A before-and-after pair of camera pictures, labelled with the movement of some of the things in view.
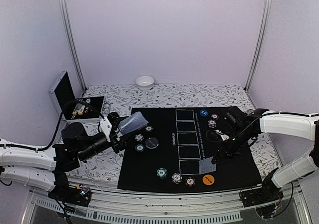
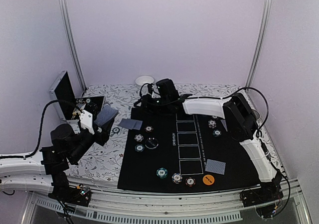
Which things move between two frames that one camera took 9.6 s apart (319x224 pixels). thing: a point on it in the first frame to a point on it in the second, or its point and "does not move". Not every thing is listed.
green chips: x=162 y=172 does not move
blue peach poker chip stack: x=177 y=178 does not move
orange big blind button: x=208 y=179 does not move
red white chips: x=190 y=181 does not move
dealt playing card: x=206 y=166 to x=216 y=167
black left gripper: x=116 y=144 to x=103 y=136
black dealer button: x=151 y=143 does not move
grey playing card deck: x=128 y=124 to x=106 y=113
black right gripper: x=226 y=152 to x=146 y=105
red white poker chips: x=148 y=129 does not move
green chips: x=139 y=148 does not move
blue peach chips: x=138 y=138 does not move
